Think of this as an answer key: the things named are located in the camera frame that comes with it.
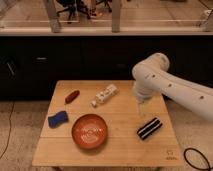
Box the orange ceramic bowl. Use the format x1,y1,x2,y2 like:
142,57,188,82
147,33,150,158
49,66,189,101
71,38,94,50
71,114,108,150

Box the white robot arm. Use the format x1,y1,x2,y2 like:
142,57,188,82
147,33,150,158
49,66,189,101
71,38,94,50
132,53,213,121

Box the thin black floor cable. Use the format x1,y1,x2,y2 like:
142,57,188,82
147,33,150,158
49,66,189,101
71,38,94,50
0,99,16,161

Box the blue sponge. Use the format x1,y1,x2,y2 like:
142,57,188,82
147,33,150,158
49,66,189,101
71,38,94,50
48,111,69,128

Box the red pepper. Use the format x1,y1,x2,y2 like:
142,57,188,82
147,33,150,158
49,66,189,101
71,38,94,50
65,90,80,104

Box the black office chair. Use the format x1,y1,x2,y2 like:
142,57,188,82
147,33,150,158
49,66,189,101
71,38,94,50
56,0,90,24

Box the black cable loop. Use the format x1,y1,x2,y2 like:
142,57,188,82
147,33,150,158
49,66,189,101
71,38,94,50
183,147,213,171

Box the black white striped block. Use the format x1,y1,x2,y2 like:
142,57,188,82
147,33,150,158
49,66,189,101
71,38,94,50
137,117,162,140

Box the white plastic bottle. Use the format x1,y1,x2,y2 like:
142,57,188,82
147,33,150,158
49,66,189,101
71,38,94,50
91,84,118,108

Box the wooden table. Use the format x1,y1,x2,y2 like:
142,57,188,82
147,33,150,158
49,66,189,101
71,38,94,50
32,80,182,167

